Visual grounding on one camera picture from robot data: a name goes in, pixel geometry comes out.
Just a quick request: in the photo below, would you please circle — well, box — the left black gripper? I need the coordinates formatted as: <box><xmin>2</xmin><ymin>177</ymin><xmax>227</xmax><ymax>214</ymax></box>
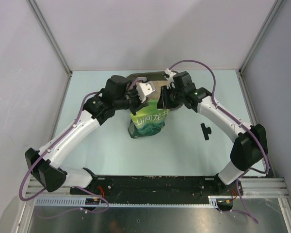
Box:
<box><xmin>113</xmin><ymin>84</ymin><xmax>149</xmax><ymax>116</ymax></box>

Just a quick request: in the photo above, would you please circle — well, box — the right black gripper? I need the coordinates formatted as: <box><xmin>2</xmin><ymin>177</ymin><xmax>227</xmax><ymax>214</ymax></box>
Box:
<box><xmin>156</xmin><ymin>85</ymin><xmax>184</xmax><ymax>109</ymax></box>

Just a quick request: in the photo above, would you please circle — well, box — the green litter bag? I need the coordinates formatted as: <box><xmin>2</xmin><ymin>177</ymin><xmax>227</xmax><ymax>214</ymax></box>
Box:
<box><xmin>128</xmin><ymin>99</ymin><xmax>169</xmax><ymax>139</ymax></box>

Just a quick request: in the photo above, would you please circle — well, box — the brown litter box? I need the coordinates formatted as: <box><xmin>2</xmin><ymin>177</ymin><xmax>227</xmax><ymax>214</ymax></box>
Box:
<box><xmin>125</xmin><ymin>70</ymin><xmax>185</xmax><ymax>112</ymax></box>

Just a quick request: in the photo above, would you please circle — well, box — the black bag clip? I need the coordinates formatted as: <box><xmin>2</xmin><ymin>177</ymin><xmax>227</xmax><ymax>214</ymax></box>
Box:
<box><xmin>200</xmin><ymin>123</ymin><xmax>212</xmax><ymax>141</ymax></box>

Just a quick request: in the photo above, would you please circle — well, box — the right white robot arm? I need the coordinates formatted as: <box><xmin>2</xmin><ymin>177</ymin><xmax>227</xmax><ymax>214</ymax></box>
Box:
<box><xmin>157</xmin><ymin>69</ymin><xmax>268</xmax><ymax>195</ymax></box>

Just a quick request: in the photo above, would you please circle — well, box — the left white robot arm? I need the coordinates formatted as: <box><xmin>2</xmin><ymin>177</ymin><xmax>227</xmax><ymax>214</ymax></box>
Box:
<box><xmin>25</xmin><ymin>75</ymin><xmax>155</xmax><ymax>194</ymax></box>

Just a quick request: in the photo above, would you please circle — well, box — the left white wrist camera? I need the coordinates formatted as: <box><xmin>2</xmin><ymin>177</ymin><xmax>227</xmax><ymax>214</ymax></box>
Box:
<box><xmin>136</xmin><ymin>82</ymin><xmax>156</xmax><ymax>103</ymax></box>

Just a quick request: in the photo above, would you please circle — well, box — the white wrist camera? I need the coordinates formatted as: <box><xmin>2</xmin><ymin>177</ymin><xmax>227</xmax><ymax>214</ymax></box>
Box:
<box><xmin>164</xmin><ymin>68</ymin><xmax>177</xmax><ymax>89</ymax></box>
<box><xmin>136</xmin><ymin>82</ymin><xmax>156</xmax><ymax>103</ymax></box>

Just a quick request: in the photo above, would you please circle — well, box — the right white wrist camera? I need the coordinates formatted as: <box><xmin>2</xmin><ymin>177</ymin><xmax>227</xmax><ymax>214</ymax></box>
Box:
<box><xmin>164</xmin><ymin>68</ymin><xmax>177</xmax><ymax>89</ymax></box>

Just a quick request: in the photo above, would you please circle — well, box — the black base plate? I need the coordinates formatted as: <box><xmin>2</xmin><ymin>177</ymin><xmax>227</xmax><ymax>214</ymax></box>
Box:
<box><xmin>70</xmin><ymin>176</ymin><xmax>243</xmax><ymax>203</ymax></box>

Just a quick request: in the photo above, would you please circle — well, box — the grey cable duct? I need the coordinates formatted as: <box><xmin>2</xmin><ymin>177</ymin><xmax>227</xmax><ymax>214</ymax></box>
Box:
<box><xmin>35</xmin><ymin>197</ymin><xmax>217</xmax><ymax>208</ymax></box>

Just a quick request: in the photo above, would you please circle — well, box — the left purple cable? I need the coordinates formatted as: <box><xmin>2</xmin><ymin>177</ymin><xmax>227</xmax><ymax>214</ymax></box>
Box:
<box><xmin>18</xmin><ymin>76</ymin><xmax>111</xmax><ymax>216</ymax></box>

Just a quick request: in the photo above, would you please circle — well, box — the aluminium frame rail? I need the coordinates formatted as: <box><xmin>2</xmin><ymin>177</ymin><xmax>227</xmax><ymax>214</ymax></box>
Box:
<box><xmin>23</xmin><ymin>177</ymin><xmax>290</xmax><ymax>198</ymax></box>

